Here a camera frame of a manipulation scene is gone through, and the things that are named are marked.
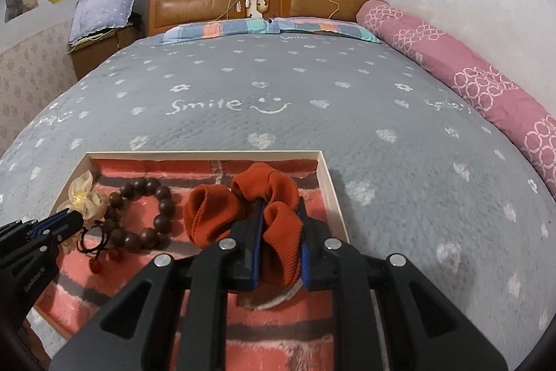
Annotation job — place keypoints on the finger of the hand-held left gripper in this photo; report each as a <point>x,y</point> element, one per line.
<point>254,258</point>
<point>65,229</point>

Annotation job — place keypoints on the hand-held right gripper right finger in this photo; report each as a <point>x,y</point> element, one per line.
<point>306,258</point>

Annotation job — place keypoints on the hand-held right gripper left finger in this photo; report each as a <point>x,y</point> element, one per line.
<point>256,253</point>

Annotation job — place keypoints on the cream flower hair clip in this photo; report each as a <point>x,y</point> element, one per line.
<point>84,193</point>

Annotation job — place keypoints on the white bangle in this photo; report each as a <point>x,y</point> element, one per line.
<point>271,303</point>

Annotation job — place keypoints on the orange fabric scrunchie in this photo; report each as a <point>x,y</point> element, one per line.
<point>208,214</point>

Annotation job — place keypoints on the beige tray with red lining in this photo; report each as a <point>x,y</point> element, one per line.
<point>130,162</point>

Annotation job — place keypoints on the grey flower print blanket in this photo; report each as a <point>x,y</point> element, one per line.
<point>347,114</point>

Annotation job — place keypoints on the wooden nightstand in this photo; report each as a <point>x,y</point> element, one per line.
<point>95,53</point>

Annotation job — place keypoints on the purple dotted pillow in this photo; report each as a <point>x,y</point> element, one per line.
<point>104,12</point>

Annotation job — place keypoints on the plaid pillow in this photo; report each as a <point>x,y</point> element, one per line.
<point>217,30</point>
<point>325,30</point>

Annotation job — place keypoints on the pink rolled quilt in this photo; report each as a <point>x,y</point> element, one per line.
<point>478,84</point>

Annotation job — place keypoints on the grey cats wall sticker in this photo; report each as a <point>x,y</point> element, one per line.
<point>19,1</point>

